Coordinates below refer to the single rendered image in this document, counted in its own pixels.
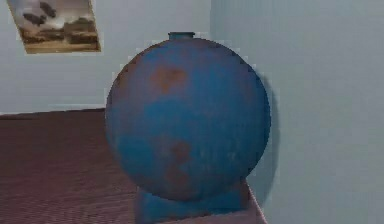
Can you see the rusty blue round tank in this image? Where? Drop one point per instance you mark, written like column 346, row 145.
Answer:
column 193, row 126

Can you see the framed landscape picture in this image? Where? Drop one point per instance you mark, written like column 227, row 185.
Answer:
column 56, row 30

